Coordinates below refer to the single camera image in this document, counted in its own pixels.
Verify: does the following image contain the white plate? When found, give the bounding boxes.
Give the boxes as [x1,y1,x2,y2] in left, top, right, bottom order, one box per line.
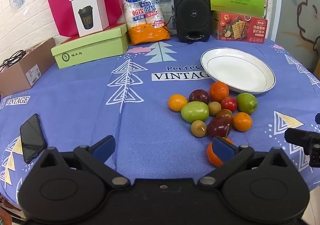
[200,47,276,94]

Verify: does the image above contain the small red apple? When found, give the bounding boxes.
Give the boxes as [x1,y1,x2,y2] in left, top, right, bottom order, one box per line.
[220,96,238,113]

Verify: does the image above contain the green fruit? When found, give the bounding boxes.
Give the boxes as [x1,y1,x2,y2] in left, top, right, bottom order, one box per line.
[181,101,209,123]
[236,93,258,115]

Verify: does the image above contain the orange paper cup packet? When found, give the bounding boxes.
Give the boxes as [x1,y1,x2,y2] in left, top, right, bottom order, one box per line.
[117,0,171,45]

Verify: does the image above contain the black smartphone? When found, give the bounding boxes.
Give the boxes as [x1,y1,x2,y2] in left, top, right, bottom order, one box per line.
[19,114,48,164]

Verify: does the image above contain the brownish red tomato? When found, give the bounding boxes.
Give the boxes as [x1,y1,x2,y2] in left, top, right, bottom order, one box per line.
[216,109,234,123]

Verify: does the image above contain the white cup box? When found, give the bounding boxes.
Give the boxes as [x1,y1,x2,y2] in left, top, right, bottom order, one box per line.
[71,0,110,38]

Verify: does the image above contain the green shoe box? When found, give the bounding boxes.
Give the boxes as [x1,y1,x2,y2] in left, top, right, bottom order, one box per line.
[51,25,130,69]

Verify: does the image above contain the brown cardboard box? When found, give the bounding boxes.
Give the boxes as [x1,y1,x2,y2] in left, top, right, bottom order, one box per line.
[0,38,57,98]

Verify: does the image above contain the red cracker box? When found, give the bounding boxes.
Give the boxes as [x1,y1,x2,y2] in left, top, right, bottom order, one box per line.
[211,10,268,44]

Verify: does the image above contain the orange with stem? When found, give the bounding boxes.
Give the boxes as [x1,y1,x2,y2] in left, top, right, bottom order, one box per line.
[206,124,235,167]

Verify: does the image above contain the black speaker cable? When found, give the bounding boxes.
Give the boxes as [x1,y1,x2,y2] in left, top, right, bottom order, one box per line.
[164,13,177,38]

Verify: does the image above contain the black speaker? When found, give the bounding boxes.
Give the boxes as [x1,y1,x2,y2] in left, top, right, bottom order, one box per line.
[173,0,211,43]

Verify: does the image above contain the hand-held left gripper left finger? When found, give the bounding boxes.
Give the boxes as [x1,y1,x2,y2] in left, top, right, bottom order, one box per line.
[37,135,131,190]

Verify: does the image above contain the brown longan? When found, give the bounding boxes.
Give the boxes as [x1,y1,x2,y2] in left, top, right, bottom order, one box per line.
[190,120,207,137]
[208,101,222,117]

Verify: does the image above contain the blue printed tablecloth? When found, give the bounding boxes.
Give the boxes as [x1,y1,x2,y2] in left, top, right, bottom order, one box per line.
[0,37,320,205]

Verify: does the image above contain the dark red plum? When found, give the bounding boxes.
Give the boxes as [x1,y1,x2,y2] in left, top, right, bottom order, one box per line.
[189,89,210,105]
[206,116,232,139]

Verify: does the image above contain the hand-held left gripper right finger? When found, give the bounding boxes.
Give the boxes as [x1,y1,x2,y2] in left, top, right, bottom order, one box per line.
[199,136,291,190]

